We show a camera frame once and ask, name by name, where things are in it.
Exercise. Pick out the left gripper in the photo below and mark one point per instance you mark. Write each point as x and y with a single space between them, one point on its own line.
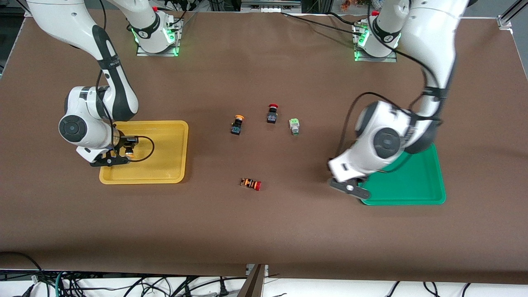
361 180

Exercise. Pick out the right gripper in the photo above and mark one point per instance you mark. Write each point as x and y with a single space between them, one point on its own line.
124 143

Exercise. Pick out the yellow push button switch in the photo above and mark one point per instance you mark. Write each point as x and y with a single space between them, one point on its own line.
237 125
129 152

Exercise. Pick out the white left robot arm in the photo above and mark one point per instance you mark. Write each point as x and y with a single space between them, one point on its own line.
429 33

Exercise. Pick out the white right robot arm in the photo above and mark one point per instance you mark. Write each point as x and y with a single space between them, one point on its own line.
49 16

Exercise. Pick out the yellow plastic tray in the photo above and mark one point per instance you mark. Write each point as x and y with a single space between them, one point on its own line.
165 156

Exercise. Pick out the green plastic tray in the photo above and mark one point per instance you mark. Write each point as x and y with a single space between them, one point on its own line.
412 185

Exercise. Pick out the red button black body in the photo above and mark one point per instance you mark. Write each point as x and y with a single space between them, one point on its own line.
272 113

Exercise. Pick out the red button orange striped body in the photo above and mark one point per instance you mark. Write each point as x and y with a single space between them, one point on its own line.
251 184

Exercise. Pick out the brown table cover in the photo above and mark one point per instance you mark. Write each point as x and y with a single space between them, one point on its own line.
264 231

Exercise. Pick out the green push button switch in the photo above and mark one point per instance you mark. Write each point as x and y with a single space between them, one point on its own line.
294 126

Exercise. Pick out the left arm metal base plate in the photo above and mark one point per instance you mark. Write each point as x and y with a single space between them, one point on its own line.
359 41

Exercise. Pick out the metal table post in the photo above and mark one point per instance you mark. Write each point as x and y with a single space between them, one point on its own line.
253 284

